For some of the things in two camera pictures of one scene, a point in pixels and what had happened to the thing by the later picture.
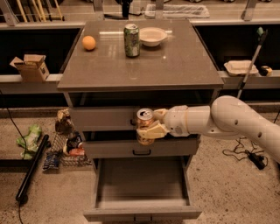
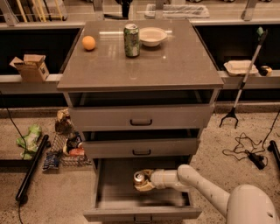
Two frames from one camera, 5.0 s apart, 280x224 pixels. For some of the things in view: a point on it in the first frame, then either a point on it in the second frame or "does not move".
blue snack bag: x=52 y=161 does not move
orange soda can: x=144 y=118 to x=138 y=178
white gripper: x=176 y=120 to x=158 y=178
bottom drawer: x=142 y=189 does not move
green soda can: x=131 y=36 does not move
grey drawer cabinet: x=116 y=67 does not move
